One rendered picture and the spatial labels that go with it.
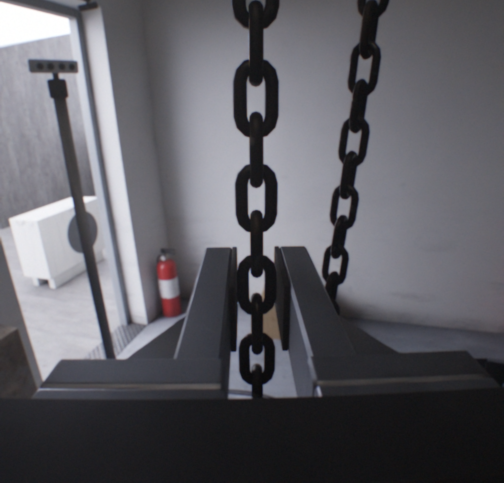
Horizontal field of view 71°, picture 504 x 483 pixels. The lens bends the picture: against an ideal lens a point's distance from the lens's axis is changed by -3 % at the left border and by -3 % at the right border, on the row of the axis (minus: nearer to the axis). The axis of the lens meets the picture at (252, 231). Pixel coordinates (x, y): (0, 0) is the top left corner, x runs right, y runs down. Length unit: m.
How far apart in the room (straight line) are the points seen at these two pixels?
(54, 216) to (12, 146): 2.86
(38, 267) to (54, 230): 0.36
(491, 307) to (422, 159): 1.09
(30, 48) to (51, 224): 3.82
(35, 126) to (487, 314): 6.27
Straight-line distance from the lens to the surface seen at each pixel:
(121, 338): 2.72
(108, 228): 2.55
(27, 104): 6.61
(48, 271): 3.63
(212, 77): 2.55
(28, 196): 6.49
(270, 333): 2.48
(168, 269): 2.65
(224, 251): 0.16
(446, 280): 2.67
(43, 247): 3.56
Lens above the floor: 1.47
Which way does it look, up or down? 19 degrees down
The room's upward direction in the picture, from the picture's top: 2 degrees counter-clockwise
